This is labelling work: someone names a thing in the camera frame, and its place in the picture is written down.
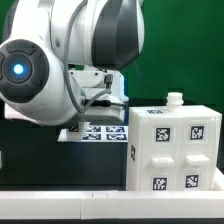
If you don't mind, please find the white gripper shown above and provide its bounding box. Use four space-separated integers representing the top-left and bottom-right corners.
81 88 126 123

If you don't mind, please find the long white door panel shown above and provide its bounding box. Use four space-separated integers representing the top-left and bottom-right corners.
140 118 181 191

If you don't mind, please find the white cabinet body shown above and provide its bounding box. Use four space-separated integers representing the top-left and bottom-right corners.
126 106 222 191

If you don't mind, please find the short white door panel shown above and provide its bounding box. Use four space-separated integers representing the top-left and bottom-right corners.
178 116 217 191

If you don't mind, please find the white cabinet top block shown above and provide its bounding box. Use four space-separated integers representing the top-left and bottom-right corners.
68 122 89 132

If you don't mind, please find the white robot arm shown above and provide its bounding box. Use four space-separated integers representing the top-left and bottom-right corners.
0 0 144 127

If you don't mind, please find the white marker base sheet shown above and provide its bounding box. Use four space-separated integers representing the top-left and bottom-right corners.
58 125 128 142

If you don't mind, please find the white threaded knob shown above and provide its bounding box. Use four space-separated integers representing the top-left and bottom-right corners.
166 92 184 112

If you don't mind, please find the white front fence bar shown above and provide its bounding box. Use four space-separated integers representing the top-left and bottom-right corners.
0 191 224 220

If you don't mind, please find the white fence bar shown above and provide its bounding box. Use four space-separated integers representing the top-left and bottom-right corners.
214 169 224 191
0 191 224 220

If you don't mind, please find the white right fence bar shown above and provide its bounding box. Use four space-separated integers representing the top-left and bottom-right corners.
214 169 224 191

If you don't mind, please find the grey robot arm cable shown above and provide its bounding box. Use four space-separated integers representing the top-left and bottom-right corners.
62 0 128 116

